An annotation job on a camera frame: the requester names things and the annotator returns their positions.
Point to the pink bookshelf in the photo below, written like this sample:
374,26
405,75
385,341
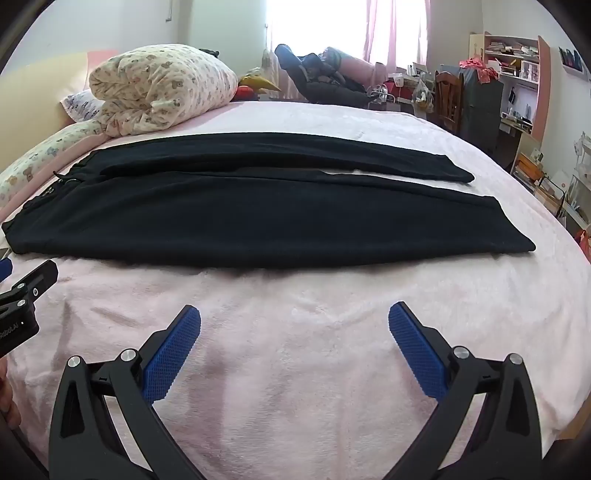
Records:
517,60

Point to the red cloth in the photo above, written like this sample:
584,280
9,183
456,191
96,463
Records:
480,69

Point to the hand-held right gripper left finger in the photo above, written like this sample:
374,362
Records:
171,355

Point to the bright window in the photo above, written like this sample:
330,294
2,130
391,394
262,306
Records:
314,27

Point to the dark cabinet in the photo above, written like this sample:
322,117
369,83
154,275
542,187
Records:
482,110

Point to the yellow headboard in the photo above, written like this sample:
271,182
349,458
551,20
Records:
37,83

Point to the wooden chair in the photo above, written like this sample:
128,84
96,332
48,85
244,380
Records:
448,101

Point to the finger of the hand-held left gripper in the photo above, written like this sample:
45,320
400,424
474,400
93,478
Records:
32,281
4,270

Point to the bear-print pillow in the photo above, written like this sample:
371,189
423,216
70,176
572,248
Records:
41,147

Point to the dark clothes pile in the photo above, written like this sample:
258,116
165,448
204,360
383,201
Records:
323,83

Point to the clear plastic bag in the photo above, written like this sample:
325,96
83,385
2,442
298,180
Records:
422,97

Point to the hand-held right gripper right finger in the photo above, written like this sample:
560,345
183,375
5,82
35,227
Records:
415,350

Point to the person's left hand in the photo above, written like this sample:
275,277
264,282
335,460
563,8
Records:
8,392

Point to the wall shelf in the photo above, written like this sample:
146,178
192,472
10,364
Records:
572,62

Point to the pink fleece blanket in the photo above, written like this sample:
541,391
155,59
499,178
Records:
300,300

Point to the pink curtain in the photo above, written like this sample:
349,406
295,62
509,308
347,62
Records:
392,32

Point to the small floral pillow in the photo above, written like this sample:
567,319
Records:
81,104

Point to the black pants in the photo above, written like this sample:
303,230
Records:
231,221

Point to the beige floral pillow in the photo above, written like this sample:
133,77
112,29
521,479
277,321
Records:
161,83

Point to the yellow plush toy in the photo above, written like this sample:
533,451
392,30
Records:
258,83

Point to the cardboard box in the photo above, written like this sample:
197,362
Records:
526,168

